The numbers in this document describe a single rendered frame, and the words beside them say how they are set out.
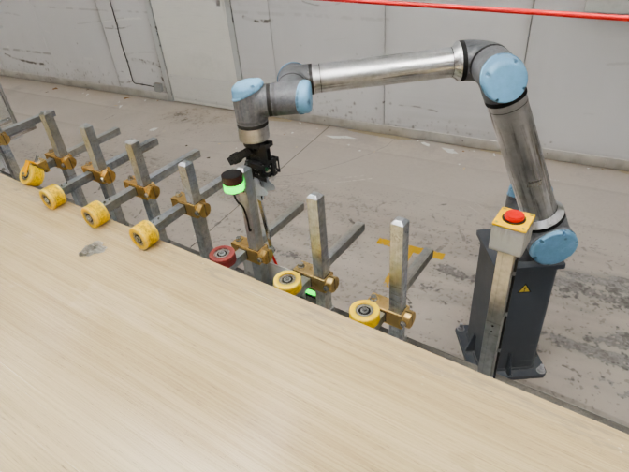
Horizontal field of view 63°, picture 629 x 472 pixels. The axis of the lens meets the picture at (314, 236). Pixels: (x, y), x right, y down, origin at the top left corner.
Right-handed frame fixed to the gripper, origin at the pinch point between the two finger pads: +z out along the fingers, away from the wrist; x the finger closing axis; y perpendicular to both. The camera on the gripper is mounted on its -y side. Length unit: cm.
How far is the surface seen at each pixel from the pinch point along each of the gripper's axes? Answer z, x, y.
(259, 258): 15.9, -10.5, 5.8
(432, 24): 13, 253, -50
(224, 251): 10.5, -17.8, -1.4
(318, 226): -3.6, -9.6, 29.3
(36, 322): 11, -66, -26
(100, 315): 11, -55, -13
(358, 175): 100, 180, -71
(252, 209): -1.2, -8.5, 4.4
